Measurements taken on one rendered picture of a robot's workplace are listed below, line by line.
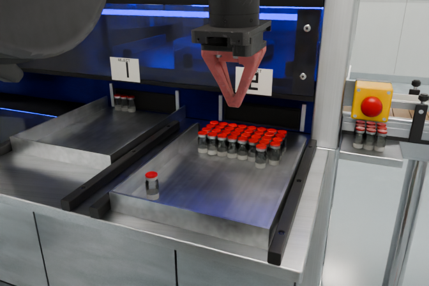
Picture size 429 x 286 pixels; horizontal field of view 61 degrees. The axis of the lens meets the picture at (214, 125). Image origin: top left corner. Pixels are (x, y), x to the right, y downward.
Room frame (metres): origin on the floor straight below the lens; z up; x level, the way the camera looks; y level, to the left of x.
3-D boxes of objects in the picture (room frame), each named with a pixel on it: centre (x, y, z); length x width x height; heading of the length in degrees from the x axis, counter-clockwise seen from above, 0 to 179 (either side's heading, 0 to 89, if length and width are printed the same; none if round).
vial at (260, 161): (0.66, -0.09, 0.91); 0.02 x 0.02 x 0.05
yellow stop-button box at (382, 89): (0.74, -0.33, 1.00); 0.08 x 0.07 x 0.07; 159
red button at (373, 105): (0.70, -0.32, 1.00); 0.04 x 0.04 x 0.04; 69
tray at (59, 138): (0.84, 0.26, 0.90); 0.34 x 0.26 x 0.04; 159
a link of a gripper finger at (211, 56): (0.45, -0.03, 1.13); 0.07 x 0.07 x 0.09; 68
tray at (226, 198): (0.62, -0.02, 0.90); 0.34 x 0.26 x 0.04; 158
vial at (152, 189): (0.54, 0.11, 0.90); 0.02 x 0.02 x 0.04
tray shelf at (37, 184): (0.72, 0.13, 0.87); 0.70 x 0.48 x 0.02; 69
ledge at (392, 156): (0.78, -0.36, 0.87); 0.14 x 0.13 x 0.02; 159
